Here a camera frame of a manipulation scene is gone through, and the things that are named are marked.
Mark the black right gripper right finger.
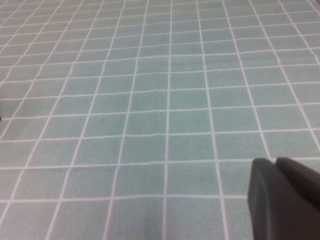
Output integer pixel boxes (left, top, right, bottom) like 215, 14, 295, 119
274, 156, 320, 210

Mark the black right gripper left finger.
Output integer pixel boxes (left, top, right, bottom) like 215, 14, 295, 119
246, 157, 320, 240

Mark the green white checked tablecloth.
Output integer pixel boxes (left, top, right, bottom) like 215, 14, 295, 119
0, 0, 320, 240

